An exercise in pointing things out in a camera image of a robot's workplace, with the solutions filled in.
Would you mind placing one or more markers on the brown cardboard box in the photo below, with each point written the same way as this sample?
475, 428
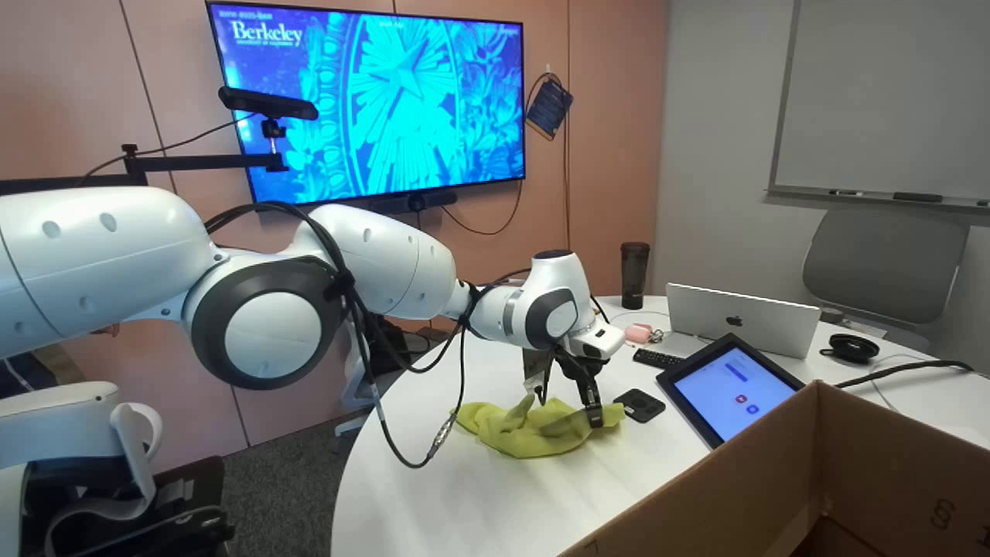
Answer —
828, 475

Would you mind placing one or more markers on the black remote control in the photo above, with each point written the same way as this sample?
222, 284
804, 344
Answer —
656, 359

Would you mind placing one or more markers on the grey office chair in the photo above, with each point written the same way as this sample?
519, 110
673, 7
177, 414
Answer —
887, 264

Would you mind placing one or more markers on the wall mounted television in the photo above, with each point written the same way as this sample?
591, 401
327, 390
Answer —
406, 104

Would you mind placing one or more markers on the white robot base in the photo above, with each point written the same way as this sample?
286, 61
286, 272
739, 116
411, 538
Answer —
74, 480

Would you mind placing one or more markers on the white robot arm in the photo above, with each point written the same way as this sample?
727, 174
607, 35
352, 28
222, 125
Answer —
91, 258

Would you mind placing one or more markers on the black tablet with lit screen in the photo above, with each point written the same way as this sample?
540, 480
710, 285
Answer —
726, 389

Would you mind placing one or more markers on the small black phone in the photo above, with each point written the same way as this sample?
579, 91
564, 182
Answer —
641, 407

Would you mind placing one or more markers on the pink earbuds case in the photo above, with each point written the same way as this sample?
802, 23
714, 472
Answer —
641, 332

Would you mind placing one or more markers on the whiteboard on wall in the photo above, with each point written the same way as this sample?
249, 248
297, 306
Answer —
887, 100

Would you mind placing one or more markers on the dark tall tumbler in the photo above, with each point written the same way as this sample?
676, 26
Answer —
636, 258

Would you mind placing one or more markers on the silver open laptop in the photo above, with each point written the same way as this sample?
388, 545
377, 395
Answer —
765, 322

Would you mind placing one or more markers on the black camera on stand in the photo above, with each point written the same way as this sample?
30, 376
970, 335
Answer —
272, 110

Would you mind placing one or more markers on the yellow-green microfiber towel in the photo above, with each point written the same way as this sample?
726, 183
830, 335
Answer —
537, 433

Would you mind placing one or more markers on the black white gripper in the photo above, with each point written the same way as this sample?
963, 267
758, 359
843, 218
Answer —
579, 354

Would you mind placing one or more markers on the black round puck device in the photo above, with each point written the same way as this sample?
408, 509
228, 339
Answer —
853, 349

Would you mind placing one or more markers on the black wall mounted tablet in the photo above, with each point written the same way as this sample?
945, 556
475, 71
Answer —
547, 104

